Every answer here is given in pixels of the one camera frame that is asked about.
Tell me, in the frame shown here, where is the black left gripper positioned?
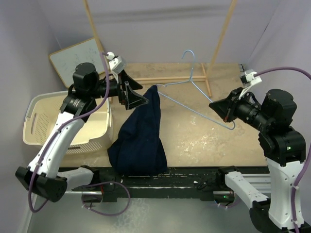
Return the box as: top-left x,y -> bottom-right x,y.
89,68 -> 149,109

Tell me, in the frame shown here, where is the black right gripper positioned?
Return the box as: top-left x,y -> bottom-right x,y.
210,85 -> 271,129

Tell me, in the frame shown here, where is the light blue wire hanger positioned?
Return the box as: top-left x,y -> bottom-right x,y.
156,50 -> 236,131

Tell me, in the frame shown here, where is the navy blue t shirt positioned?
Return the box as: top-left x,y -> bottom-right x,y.
107,85 -> 168,176

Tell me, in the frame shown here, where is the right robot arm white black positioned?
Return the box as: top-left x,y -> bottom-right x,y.
209,88 -> 311,233

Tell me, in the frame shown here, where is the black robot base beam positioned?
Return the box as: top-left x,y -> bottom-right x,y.
69,167 -> 237,203

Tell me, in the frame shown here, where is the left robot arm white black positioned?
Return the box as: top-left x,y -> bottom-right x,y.
15,59 -> 148,205

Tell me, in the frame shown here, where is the cream plastic laundry basket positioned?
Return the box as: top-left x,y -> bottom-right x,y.
23,91 -> 113,154

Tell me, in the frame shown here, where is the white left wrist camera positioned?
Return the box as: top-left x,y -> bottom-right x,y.
106,52 -> 127,83

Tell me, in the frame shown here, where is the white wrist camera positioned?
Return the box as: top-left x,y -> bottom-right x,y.
239,69 -> 262,100
106,52 -> 127,83

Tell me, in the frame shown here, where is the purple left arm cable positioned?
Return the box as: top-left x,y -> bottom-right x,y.
28,51 -> 110,214

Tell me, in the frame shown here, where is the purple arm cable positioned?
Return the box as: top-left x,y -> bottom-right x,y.
28,51 -> 110,214
217,67 -> 311,233

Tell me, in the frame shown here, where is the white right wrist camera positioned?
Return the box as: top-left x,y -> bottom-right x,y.
239,69 -> 262,100

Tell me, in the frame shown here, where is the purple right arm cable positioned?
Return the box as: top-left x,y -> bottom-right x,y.
217,67 -> 311,233

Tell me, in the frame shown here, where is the small whiteboard wooden frame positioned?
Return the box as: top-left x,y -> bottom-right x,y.
49,38 -> 104,88

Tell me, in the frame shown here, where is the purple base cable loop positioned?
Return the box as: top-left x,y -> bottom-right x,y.
81,181 -> 133,217

